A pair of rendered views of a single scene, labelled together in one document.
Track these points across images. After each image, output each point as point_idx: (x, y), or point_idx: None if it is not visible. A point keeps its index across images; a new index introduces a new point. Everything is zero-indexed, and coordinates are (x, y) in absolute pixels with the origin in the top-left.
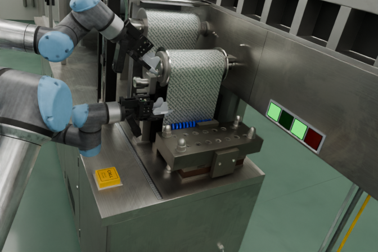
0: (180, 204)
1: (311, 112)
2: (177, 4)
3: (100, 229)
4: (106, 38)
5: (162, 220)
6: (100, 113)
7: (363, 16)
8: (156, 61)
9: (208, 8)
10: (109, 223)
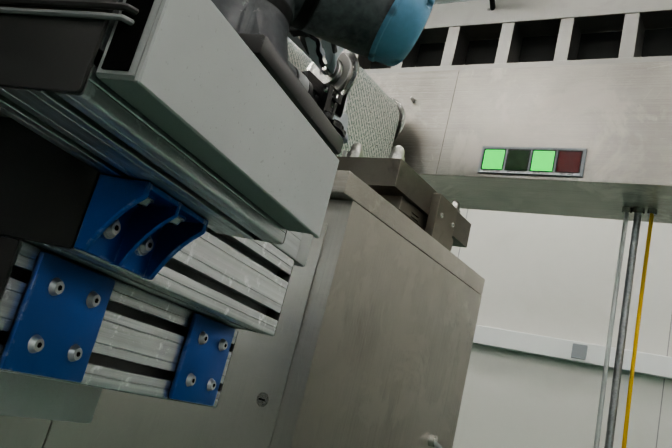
0: (414, 243)
1: (556, 134)
2: (300, 46)
3: None
4: None
5: (394, 260)
6: (291, 65)
7: (579, 37)
8: (340, 48)
9: None
10: (352, 193)
